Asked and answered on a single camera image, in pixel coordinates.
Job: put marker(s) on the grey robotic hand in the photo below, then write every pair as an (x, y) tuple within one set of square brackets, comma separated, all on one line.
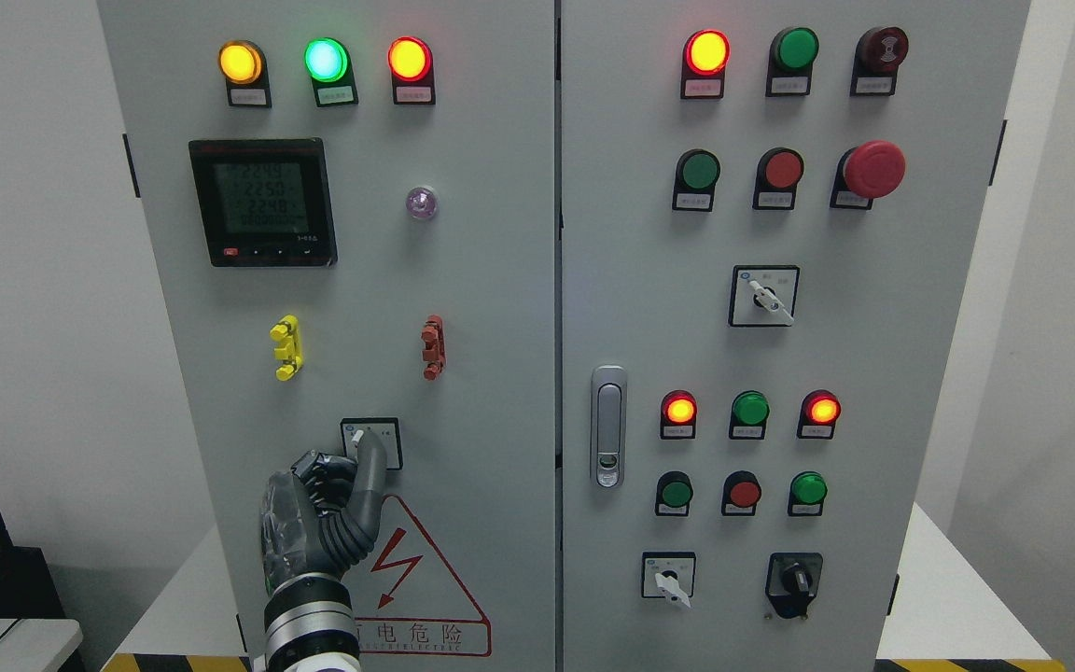
[(323, 514)]

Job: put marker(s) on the red lit indicator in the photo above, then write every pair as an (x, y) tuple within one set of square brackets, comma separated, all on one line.
[(820, 410), (705, 56), (679, 411)]

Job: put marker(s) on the red push button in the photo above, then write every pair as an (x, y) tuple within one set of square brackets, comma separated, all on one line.
[(780, 170), (741, 494)]

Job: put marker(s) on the green push button lower left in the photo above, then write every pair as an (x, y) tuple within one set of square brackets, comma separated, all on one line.
[(673, 494)]

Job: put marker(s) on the white side table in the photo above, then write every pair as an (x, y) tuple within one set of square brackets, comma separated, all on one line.
[(37, 645)]

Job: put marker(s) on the black digital power meter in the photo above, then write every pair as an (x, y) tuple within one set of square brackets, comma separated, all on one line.
[(264, 202)]

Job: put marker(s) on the clear purple indicator lamp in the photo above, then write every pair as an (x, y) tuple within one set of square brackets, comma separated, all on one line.
[(421, 203)]

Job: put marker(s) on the silver black robot forearm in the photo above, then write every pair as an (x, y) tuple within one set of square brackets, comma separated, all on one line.
[(309, 626)]

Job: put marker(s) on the white rotary switch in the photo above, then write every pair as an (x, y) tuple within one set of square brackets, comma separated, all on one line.
[(763, 295), (668, 576)]

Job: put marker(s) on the green indicator top right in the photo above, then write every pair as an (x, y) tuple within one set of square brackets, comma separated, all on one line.
[(790, 59)]

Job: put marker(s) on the yellow indicator light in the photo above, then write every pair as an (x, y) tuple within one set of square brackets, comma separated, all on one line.
[(243, 66)]

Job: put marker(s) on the red indicator light left door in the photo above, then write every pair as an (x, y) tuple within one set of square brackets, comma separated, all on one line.
[(411, 63)]

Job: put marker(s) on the dark red buzzer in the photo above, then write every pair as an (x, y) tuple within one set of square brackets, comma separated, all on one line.
[(877, 60)]

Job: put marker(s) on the red push button lower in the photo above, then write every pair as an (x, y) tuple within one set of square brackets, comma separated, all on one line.
[(741, 494)]

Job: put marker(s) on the green push button lower right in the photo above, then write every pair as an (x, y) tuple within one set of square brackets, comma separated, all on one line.
[(807, 493)]

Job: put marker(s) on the red emergency stop button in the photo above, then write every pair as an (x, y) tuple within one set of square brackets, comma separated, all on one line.
[(871, 170)]

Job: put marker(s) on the silver door lock handle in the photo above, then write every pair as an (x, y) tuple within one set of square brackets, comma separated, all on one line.
[(609, 398)]

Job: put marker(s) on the rotary selector switch door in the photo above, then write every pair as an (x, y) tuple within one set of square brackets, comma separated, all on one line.
[(386, 429)]

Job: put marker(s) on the red lit indicator top right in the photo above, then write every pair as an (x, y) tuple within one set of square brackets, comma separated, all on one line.
[(705, 56)]

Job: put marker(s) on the white rotary switch bottom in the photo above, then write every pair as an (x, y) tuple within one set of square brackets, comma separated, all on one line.
[(668, 576)]

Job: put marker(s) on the red terminal connector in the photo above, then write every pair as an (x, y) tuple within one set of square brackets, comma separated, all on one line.
[(433, 353)]

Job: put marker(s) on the red push button upper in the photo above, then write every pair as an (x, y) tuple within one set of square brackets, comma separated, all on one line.
[(780, 170)]

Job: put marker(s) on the yellow terminal connector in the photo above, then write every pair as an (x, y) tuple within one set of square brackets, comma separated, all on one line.
[(285, 335)]

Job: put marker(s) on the green push button upper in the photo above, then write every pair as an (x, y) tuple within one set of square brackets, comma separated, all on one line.
[(696, 176)]

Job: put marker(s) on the grey electrical cabinet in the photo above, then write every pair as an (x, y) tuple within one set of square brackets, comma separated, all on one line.
[(552, 148)]

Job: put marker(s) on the green indicator lower middle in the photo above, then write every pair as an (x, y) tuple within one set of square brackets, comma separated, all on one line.
[(749, 416)]

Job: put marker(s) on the white rotary switch upper right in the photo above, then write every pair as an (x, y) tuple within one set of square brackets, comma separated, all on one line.
[(763, 295)]

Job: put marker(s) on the green push button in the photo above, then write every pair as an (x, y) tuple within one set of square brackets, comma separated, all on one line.
[(673, 494), (807, 493), (696, 176)]

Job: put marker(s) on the red lit indicator lower right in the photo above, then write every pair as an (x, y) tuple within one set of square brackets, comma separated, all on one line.
[(820, 410)]

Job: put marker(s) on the black rotary switch bottom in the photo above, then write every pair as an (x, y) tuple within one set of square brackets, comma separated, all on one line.
[(792, 583)]

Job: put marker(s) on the green lit indicator light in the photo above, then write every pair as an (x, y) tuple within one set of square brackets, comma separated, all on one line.
[(331, 72)]

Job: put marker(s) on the red lit indicator lower left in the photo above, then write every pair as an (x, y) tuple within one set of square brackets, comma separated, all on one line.
[(679, 411)]

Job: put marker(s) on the red electrical hazard sticker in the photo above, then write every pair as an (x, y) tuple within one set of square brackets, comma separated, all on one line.
[(409, 600)]

